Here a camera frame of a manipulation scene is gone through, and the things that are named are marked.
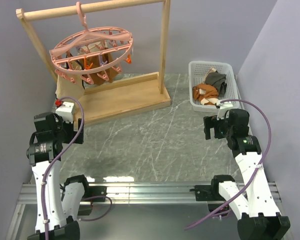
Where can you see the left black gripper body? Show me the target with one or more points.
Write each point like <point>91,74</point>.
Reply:
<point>68,133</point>

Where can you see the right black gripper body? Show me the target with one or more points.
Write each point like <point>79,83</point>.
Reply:
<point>220,127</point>

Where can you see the dark grey underwear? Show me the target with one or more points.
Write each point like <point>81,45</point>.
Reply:
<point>218,81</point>

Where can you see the pink round clip hanger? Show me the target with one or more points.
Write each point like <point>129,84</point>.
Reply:
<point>98,50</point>

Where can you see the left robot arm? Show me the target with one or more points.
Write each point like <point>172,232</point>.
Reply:
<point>57,208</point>

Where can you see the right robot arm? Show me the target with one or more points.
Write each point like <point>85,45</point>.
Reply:
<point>258,216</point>

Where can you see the orange underwear in basket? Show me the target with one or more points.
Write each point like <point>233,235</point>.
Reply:
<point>206,94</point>

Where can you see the beige hanging underwear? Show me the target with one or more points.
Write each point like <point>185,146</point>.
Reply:
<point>66,88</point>

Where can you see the wooden clothes rack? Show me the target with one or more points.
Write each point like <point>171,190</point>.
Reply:
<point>104,100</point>

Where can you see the white plastic basket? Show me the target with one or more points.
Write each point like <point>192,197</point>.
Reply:
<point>196,72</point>

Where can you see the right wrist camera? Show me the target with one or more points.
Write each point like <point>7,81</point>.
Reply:
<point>223,106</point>

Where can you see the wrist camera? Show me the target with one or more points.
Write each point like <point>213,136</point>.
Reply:
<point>223,106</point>
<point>65,110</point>

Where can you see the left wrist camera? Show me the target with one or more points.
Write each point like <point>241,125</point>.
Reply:
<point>65,110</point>

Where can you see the aluminium mounting rail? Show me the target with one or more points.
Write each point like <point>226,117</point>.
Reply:
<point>141,192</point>

